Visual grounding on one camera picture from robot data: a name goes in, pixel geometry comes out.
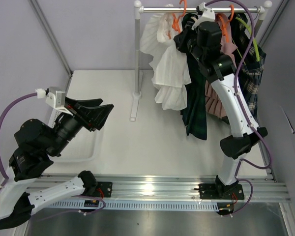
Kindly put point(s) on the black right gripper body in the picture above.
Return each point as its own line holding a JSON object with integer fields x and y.
{"x": 195, "y": 49}

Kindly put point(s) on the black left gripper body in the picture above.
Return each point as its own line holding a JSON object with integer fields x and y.
{"x": 68, "y": 128}

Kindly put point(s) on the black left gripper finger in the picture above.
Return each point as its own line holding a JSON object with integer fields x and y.
{"x": 83, "y": 106}
{"x": 94, "y": 118}

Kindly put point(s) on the orange plastic hanger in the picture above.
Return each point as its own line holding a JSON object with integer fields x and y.
{"x": 176, "y": 19}

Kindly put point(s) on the white cloth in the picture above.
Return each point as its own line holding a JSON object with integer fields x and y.
{"x": 170, "y": 67}

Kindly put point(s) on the green plaid skirt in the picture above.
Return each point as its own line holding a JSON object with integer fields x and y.
{"x": 194, "y": 116}

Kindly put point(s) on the cream hanger with metal hook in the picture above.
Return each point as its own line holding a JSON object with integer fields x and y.
{"x": 190, "y": 19}

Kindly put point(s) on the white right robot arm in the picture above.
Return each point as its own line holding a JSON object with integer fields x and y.
{"x": 245, "y": 131}

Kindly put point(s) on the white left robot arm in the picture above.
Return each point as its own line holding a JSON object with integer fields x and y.
{"x": 37, "y": 144}

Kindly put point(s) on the pink pleated skirt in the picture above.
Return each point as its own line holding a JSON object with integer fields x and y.
{"x": 213, "y": 103}

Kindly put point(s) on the orange hanger holding pink skirt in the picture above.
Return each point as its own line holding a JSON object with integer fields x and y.
{"x": 226, "y": 23}

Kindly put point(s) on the lime green hanger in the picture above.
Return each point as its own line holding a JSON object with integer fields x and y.
{"x": 253, "y": 41}

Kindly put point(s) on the navy beige plaid skirt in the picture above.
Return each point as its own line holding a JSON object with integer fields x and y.
{"x": 250, "y": 74}

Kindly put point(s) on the white plastic basket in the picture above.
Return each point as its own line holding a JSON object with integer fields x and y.
{"x": 80, "y": 148}

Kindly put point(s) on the white metal clothes rack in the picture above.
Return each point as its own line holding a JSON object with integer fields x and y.
{"x": 139, "y": 9}

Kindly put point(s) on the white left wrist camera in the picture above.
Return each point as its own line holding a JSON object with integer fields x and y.
{"x": 55, "y": 98}

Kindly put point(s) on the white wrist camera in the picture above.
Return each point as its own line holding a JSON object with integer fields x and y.
{"x": 55, "y": 98}
{"x": 208, "y": 15}

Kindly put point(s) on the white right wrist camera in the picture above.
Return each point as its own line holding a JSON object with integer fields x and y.
{"x": 208, "y": 15}

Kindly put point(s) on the white slotted cable duct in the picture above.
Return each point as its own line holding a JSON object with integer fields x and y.
{"x": 136, "y": 205}

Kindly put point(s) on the aluminium mounting rail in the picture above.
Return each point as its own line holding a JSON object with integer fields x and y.
{"x": 161, "y": 188}

